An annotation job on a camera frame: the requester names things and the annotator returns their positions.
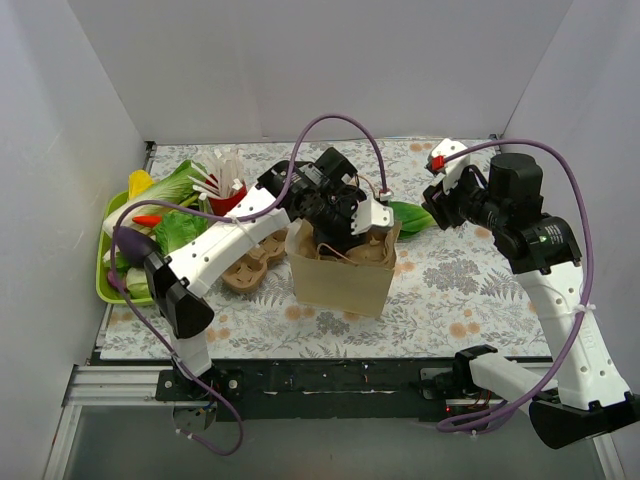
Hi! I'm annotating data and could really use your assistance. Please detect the single brown cup carrier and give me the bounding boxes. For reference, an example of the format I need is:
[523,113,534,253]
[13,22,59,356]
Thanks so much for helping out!
[315,236,396,268]

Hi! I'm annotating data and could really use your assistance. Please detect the brown paper bag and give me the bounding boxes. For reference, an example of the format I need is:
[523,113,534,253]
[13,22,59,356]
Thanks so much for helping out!
[285,221,401,317]

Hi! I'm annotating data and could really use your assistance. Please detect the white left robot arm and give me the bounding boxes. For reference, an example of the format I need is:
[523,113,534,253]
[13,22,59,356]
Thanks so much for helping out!
[144,148,373,400]

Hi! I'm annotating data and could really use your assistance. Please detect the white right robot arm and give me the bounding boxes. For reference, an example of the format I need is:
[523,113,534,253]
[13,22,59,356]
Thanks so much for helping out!
[423,153,639,449]

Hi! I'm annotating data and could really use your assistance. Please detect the floral patterned table mat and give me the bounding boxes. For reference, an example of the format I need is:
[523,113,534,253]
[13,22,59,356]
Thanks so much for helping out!
[98,138,549,361]

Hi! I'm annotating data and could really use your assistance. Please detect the green white bok choy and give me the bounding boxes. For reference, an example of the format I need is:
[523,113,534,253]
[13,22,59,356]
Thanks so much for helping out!
[389,201,437,239]

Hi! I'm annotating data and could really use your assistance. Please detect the red ribbed cup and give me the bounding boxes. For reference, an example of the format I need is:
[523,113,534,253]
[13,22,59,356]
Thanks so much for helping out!
[208,184,247,216]

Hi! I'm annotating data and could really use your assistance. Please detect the brown cardboard cup carrier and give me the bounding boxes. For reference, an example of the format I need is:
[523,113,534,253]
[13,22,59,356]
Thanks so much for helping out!
[221,229,287,294]

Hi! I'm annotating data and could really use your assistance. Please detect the large napa cabbage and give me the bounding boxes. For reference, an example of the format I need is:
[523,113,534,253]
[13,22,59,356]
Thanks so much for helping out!
[102,160,205,237]

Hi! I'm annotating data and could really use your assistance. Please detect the green lettuce leaf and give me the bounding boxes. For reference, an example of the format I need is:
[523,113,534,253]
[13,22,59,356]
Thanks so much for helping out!
[154,210,208,256]

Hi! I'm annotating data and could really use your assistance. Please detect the red chili pepper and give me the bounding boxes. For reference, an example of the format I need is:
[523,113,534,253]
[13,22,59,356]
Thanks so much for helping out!
[132,215,162,228]

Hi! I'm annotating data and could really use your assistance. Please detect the yellow pepper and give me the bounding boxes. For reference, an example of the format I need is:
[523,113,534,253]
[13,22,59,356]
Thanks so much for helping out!
[128,170,154,198]

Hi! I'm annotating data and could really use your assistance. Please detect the purple eggplant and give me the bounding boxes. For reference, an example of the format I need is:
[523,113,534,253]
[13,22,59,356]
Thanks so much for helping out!
[113,226,160,268]

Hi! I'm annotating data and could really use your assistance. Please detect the small purple vegetable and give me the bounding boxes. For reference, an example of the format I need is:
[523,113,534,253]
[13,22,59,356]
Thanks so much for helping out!
[106,270,128,291]

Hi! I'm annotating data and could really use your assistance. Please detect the green plastic tray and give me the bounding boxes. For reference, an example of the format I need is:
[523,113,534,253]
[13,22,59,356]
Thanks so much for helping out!
[95,191,153,306]

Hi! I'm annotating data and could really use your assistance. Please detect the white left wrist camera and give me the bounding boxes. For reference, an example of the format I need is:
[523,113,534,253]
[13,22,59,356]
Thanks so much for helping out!
[351,197,395,236]

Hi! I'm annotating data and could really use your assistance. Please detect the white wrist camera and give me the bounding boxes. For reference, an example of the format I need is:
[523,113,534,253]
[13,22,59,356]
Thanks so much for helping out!
[426,138,471,195]
[351,197,395,236]

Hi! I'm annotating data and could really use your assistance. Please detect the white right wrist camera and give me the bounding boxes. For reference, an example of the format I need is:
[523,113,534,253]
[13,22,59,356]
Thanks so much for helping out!
[426,138,471,195]

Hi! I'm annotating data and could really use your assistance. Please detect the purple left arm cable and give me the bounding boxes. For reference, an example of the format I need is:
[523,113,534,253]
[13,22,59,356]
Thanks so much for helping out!
[108,113,392,457]

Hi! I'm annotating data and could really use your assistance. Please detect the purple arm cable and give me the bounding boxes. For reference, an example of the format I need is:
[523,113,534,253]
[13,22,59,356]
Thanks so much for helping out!
[108,113,392,457]
[435,139,595,435]

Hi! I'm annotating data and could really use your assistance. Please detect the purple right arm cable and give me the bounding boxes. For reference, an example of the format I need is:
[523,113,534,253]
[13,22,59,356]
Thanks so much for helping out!
[435,139,595,435]

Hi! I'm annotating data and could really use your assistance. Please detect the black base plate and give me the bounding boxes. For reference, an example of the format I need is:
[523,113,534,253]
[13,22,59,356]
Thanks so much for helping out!
[155,358,501,422]

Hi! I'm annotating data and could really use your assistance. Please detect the aluminium frame rail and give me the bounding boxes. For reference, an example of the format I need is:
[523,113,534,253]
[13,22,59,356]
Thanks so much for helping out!
[45,358,626,479]

